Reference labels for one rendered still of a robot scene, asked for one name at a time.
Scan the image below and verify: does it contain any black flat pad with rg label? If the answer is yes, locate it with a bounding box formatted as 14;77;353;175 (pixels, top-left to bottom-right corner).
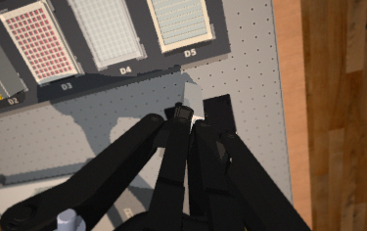
164;94;237;133

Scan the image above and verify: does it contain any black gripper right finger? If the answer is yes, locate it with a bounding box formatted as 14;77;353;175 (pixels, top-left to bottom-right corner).
187;84;312;231

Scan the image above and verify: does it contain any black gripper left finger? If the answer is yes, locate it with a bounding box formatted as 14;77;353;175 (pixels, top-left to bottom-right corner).
0;82;194;231

